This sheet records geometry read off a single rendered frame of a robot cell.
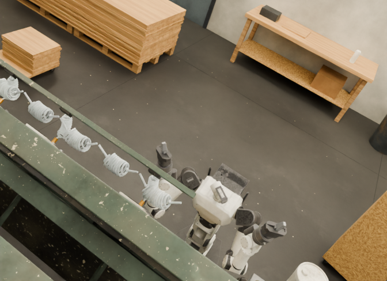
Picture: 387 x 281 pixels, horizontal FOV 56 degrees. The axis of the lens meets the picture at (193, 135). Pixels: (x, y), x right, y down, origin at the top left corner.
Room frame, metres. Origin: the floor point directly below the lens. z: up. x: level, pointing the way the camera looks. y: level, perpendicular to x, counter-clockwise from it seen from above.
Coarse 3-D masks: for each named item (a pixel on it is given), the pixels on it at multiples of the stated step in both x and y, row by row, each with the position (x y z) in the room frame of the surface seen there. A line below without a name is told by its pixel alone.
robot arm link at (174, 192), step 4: (172, 188) 1.51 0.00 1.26; (176, 188) 1.51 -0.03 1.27; (168, 192) 1.49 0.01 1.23; (172, 192) 1.49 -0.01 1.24; (176, 192) 1.50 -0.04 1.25; (180, 192) 1.51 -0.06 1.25; (172, 196) 1.48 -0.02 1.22; (176, 196) 1.50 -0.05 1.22; (172, 200) 1.48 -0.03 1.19; (168, 208) 1.44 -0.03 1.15; (156, 212) 1.37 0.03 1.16; (160, 212) 1.39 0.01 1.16; (164, 212) 1.42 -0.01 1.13; (156, 216) 1.37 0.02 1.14; (160, 216) 1.40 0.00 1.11
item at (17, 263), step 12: (12, 204) 1.17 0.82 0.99; (0, 240) 0.35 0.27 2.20; (0, 252) 0.33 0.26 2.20; (12, 252) 0.34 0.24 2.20; (0, 264) 0.31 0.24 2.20; (12, 264) 0.32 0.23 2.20; (24, 264) 0.33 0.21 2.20; (0, 276) 0.29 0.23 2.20; (12, 276) 0.30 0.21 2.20; (24, 276) 0.31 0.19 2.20; (36, 276) 0.31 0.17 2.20; (48, 276) 0.32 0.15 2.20; (96, 276) 0.97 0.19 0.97
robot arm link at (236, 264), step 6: (228, 258) 1.26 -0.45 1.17; (234, 258) 1.24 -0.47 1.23; (240, 258) 1.22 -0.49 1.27; (246, 258) 1.22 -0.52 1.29; (228, 264) 1.22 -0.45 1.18; (234, 264) 1.21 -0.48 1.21; (240, 264) 1.21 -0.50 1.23; (228, 270) 1.22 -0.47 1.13; (234, 270) 1.21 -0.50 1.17; (240, 270) 1.21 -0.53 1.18
